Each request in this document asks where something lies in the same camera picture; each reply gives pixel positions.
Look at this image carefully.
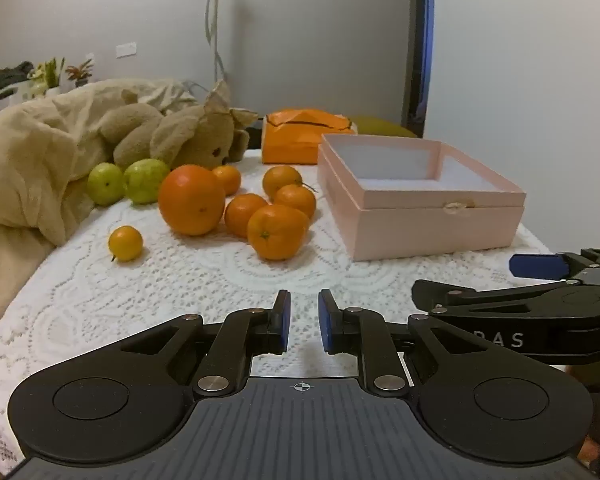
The beige blanket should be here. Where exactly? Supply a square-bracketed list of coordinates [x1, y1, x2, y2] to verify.
[0, 77, 216, 346]

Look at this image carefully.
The small yellow-orange citrus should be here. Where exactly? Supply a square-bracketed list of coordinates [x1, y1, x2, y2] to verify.
[108, 225, 144, 263]

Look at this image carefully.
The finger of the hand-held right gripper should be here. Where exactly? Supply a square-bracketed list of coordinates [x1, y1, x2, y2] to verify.
[509, 248, 600, 281]
[411, 279, 567, 314]

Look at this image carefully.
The pink cardboard box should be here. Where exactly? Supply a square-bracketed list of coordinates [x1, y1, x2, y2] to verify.
[316, 133, 526, 262]

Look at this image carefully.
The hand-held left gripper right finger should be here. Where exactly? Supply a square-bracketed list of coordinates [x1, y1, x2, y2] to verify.
[318, 288, 487, 394]

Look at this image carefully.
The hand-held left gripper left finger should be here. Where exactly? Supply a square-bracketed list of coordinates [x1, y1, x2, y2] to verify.
[114, 289, 292, 396]

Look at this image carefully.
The dark door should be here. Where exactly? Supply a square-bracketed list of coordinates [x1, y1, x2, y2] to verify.
[401, 0, 437, 139]

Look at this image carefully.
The large orange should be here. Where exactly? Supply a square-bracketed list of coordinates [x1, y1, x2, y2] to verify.
[158, 164, 226, 237]

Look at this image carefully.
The dark cloth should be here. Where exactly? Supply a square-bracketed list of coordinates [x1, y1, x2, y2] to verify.
[0, 61, 34, 126]

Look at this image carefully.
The beige plush toy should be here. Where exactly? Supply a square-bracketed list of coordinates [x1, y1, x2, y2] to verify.
[100, 80, 261, 171]

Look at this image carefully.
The orange mandarin with stem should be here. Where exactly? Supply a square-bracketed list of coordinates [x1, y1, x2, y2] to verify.
[262, 165, 319, 201]

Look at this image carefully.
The yellow-green potted plant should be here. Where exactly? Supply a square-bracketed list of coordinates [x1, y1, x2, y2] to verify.
[26, 57, 66, 99]

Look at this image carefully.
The olive green cushion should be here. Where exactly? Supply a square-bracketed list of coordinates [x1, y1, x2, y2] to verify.
[352, 116, 421, 139]

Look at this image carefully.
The red-leaved potted plant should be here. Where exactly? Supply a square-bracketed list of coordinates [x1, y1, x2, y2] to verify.
[65, 59, 95, 89]

